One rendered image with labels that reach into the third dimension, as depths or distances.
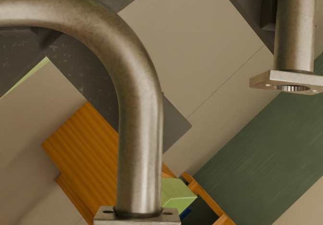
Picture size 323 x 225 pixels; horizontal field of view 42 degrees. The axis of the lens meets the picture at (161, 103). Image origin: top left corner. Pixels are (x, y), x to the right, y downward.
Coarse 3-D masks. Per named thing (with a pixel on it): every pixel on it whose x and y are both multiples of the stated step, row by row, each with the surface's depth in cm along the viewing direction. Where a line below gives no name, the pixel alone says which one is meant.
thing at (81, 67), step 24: (0, 48) 32; (24, 48) 32; (48, 48) 32; (72, 48) 32; (0, 72) 32; (24, 72) 32; (72, 72) 32; (96, 72) 32; (0, 96) 32; (96, 96) 32; (168, 120) 32; (168, 144) 32
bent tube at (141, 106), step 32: (0, 0) 27; (32, 0) 27; (64, 0) 27; (96, 0) 28; (64, 32) 28; (96, 32) 27; (128, 32) 27; (128, 64) 27; (128, 96) 27; (160, 96) 28; (128, 128) 27; (160, 128) 28; (128, 160) 27; (160, 160) 28; (128, 192) 27; (160, 192) 28; (96, 224) 26; (128, 224) 26; (160, 224) 26
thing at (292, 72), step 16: (288, 0) 32; (304, 0) 32; (288, 16) 32; (304, 16) 32; (288, 32) 32; (304, 32) 32; (288, 48) 32; (304, 48) 32; (288, 64) 32; (304, 64) 31; (256, 80) 33; (272, 80) 30; (288, 80) 31; (304, 80) 31; (320, 80) 31
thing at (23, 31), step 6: (0, 30) 30; (6, 30) 30; (12, 30) 30; (18, 30) 30; (24, 30) 30; (30, 30) 30; (36, 30) 31; (6, 36) 31; (12, 36) 31; (18, 36) 31; (24, 36) 32
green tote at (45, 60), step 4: (44, 60) 46; (48, 60) 46; (40, 64) 46; (44, 64) 46; (36, 68) 46; (32, 72) 46; (24, 76) 45; (28, 76) 46; (20, 80) 45; (16, 84) 45; (12, 88) 45; (8, 92) 45
